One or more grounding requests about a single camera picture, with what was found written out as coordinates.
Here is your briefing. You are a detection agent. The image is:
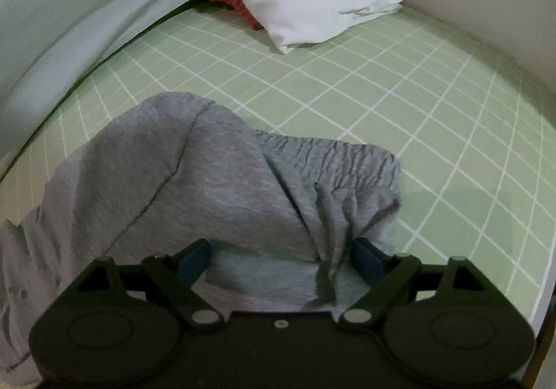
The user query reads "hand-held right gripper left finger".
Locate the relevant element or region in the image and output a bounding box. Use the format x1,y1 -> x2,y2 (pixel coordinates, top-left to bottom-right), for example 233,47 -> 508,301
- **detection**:
75,239 -> 227,331

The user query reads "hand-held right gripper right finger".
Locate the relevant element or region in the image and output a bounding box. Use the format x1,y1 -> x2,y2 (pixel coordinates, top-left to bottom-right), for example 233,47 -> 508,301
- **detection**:
339,237 -> 484,330

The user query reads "grey towel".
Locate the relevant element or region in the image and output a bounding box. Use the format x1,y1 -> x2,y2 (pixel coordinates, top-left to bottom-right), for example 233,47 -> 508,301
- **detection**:
0,91 -> 402,378

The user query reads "green checked bed sheet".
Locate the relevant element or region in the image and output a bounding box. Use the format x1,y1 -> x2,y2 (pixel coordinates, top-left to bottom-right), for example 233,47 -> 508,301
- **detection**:
0,2 -> 556,331

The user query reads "pale green carrot-print quilt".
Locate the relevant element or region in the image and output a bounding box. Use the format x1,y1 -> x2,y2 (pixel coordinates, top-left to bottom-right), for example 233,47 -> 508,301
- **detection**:
0,0 -> 209,166

